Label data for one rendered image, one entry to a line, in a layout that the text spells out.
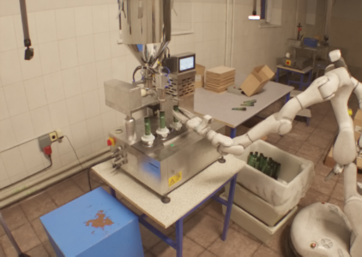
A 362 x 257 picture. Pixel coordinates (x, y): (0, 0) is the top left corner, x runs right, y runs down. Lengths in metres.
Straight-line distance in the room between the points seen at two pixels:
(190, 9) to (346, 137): 2.83
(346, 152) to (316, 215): 0.76
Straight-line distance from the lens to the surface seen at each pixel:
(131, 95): 1.41
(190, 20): 3.80
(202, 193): 1.56
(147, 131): 1.41
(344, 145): 1.63
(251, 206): 2.16
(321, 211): 2.23
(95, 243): 1.54
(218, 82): 3.07
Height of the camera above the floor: 1.77
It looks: 25 degrees down
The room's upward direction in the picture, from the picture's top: straight up
